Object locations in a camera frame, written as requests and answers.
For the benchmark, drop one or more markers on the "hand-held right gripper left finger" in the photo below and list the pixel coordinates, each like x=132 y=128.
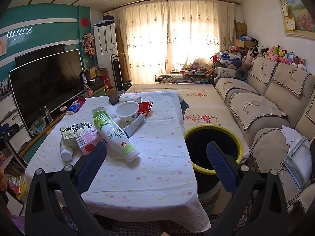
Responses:
x=92 y=167

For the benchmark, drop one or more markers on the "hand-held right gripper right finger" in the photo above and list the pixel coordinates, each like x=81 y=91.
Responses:
x=219 y=167

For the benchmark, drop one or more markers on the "pink drink carton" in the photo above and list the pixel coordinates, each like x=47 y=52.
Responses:
x=86 y=145

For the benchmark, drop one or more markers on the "black yellow-rimmed trash bin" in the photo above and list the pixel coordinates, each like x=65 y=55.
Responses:
x=196 y=150

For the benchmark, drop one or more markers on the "small white plastic bottle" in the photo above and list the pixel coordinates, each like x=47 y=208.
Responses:
x=66 y=153

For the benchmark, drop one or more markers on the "green white drink carton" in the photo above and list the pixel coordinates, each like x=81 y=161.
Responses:
x=76 y=130

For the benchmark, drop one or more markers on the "green white plastic bottle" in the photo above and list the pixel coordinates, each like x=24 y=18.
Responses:
x=113 y=132

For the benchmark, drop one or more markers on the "silver grey wrapper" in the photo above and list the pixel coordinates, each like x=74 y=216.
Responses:
x=133 y=127

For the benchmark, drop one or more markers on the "white drawer unit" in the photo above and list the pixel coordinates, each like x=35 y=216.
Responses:
x=9 y=105

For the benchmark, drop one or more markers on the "clear glass dish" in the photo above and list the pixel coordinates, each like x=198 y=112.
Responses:
x=38 y=125

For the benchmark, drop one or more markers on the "clear water bottle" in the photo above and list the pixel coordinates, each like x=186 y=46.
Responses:
x=48 y=115

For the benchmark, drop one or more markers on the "stack of books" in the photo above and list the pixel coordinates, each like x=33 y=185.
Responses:
x=14 y=182

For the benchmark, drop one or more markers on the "white dotted tablecloth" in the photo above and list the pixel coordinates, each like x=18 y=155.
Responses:
x=147 y=172

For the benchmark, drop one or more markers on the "large black television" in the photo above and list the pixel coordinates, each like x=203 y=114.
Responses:
x=44 y=86

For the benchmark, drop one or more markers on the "blue red tissue pack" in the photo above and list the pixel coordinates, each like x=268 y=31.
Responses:
x=73 y=108

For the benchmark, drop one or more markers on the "white plastic bowl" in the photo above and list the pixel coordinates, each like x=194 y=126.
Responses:
x=126 y=115

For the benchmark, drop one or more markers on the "floral cream bed sheet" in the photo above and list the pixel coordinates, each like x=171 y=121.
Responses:
x=201 y=103

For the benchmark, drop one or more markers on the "dark brown block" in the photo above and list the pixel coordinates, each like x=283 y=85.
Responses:
x=113 y=98

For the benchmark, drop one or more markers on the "white paper cup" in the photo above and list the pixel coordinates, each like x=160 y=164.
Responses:
x=128 y=97

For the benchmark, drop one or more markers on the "white paper sheet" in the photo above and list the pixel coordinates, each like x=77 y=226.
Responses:
x=291 y=135

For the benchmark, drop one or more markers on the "red snack packet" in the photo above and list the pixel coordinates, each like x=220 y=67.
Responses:
x=145 y=108

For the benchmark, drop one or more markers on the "clear plastic bag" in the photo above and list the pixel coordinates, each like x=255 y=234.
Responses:
x=299 y=162

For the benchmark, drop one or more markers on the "red box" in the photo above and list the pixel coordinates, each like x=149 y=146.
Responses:
x=106 y=80

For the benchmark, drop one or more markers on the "beige sofa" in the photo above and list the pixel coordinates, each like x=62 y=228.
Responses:
x=278 y=95

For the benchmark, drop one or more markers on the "pink patterned cloth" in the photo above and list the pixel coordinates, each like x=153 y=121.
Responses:
x=17 y=223

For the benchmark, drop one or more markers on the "small open cardboard box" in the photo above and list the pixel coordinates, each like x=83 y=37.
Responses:
x=92 y=72

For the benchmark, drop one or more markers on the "black tower fan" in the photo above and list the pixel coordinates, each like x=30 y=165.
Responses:
x=117 y=73

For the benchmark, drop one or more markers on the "grey round cushion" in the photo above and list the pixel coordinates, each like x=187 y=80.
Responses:
x=242 y=73

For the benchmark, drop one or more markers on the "glass coffee table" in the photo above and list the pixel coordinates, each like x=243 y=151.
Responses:
x=182 y=77

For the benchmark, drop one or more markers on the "pink plush bear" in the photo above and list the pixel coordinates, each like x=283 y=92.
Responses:
x=247 y=60

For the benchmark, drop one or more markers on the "hanging flower decoration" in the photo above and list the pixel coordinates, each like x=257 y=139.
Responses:
x=87 y=43

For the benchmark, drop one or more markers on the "pile of plush toys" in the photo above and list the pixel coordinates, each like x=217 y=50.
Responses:
x=275 y=55

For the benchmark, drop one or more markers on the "brown cardboard box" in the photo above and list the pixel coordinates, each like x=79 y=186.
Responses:
x=240 y=35
x=242 y=43
x=240 y=27

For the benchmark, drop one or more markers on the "white standing air conditioner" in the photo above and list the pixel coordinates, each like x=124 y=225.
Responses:
x=105 y=41

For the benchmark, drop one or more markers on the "cream embroidered curtain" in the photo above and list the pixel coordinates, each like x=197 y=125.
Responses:
x=147 y=41

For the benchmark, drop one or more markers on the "framed flower painting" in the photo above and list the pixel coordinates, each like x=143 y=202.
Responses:
x=299 y=12

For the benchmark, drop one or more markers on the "black wall screen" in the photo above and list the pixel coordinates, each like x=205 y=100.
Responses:
x=37 y=54

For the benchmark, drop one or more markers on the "red round wall decoration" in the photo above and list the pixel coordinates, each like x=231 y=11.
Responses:
x=85 y=21

